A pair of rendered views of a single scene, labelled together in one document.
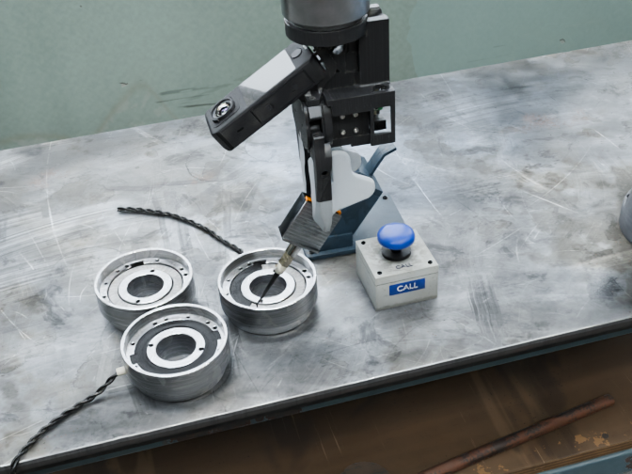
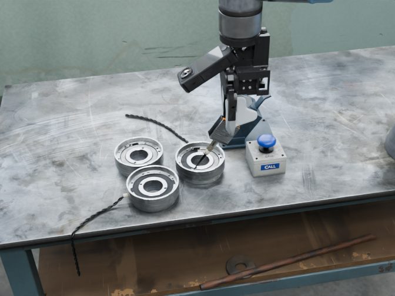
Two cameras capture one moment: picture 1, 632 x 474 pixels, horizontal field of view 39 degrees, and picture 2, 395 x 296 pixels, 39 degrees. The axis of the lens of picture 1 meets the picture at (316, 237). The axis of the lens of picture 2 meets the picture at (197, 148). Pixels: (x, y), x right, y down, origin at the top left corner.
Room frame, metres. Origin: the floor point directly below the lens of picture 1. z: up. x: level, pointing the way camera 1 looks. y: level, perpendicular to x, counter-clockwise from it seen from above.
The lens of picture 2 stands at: (-0.18, 0.00, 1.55)
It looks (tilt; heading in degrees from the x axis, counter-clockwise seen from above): 37 degrees down; 4
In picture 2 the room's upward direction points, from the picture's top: 1 degrees counter-clockwise
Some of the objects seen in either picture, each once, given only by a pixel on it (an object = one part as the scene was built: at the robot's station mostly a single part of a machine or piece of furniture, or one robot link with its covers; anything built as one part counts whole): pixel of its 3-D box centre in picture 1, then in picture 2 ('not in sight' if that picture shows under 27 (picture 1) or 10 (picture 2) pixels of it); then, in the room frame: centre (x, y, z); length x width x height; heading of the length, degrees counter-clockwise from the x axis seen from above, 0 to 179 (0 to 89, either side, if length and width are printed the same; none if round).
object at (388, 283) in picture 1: (401, 266); (268, 156); (0.75, -0.09, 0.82); 0.08 x 0.07 x 0.05; 103
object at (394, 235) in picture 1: (396, 248); (265, 147); (0.75, -0.08, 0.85); 0.04 x 0.04 x 0.05
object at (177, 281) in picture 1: (147, 292); (139, 158); (0.74, 0.19, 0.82); 0.08 x 0.08 x 0.02
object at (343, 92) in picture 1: (337, 79); (243, 61); (0.72, -0.03, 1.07); 0.09 x 0.08 x 0.12; 100
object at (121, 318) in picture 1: (146, 292); (139, 158); (0.74, 0.19, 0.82); 0.10 x 0.10 x 0.04
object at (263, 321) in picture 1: (268, 292); (200, 163); (0.73, 0.05, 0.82); 0.10 x 0.10 x 0.04
